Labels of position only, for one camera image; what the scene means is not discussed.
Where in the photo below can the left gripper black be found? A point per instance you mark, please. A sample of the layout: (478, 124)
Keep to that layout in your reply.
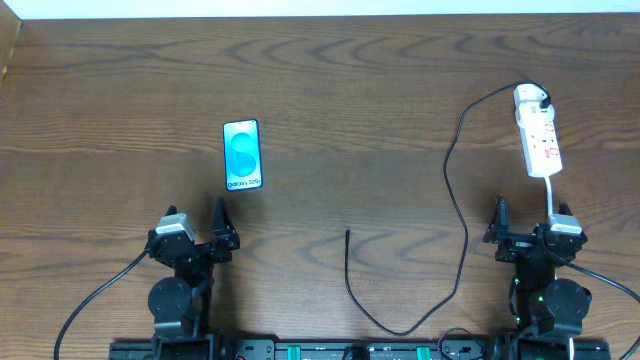
(198, 247)

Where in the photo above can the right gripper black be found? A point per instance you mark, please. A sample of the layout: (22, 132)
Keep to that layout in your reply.
(530, 240)

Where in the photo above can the Galaxy smartphone blue screen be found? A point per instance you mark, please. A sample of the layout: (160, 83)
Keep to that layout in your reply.
(242, 154)

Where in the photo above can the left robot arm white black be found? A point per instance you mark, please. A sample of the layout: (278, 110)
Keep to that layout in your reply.
(181, 303)

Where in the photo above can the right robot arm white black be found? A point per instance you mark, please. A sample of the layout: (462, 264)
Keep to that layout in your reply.
(549, 310)

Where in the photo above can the white power strip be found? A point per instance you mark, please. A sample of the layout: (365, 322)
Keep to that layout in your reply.
(539, 140)

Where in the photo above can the white USB wall charger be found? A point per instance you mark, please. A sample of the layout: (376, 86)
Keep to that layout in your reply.
(532, 99)

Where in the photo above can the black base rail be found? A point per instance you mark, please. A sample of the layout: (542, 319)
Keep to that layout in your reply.
(271, 350)

